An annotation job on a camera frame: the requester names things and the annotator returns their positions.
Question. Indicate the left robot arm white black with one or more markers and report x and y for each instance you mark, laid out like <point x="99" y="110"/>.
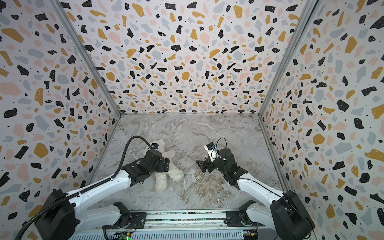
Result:
<point x="68" y="213"/>

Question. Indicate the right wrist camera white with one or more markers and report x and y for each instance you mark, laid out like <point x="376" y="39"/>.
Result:
<point x="212" y="152"/>

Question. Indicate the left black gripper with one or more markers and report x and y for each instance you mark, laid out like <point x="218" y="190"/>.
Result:
<point x="162" y="162"/>

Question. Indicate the white plush teddy bear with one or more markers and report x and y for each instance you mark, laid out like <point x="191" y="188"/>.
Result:
<point x="174" y="173"/>

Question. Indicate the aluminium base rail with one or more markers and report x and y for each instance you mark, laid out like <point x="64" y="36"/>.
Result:
<point x="186" y="217"/>

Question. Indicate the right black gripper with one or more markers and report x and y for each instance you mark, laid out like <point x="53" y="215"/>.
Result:
<point x="208" y="164"/>

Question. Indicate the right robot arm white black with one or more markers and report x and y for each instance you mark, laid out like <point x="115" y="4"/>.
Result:
<point x="280" y="211"/>

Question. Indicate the white slotted cable duct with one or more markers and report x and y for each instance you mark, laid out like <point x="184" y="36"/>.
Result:
<point x="167" y="235"/>

